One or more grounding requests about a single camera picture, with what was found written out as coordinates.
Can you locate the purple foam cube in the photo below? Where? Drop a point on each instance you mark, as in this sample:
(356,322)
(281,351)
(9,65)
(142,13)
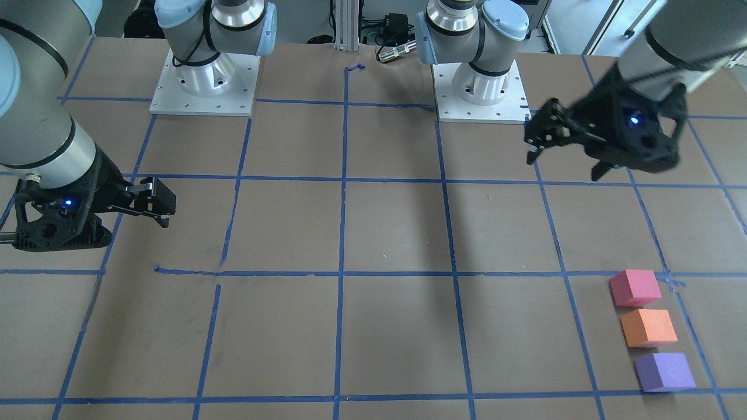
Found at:
(664,372)

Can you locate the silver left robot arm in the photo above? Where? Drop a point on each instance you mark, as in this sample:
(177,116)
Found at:
(686,41)

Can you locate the pink foam cube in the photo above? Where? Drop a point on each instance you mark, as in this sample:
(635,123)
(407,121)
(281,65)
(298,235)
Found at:
(634,288)

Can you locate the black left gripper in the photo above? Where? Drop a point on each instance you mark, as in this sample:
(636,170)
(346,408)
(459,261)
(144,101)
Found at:
(596,112)

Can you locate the black power adapter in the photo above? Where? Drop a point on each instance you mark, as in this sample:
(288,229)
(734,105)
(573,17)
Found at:
(395,29)

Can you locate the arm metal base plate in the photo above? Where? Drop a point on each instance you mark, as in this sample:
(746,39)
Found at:
(224,87)
(465,96)

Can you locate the aluminium frame post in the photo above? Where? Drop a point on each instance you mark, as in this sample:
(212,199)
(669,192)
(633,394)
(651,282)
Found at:
(346,21)

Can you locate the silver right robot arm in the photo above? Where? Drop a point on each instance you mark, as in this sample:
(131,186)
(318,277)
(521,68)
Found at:
(65,180)

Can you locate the silver cylindrical connector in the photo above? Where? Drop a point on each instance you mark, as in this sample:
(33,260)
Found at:
(396,52)

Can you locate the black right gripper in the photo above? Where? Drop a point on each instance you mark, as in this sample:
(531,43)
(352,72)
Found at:
(105,188)

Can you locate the orange foam cube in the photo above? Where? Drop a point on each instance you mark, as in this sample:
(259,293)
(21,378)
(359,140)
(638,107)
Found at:
(648,328)

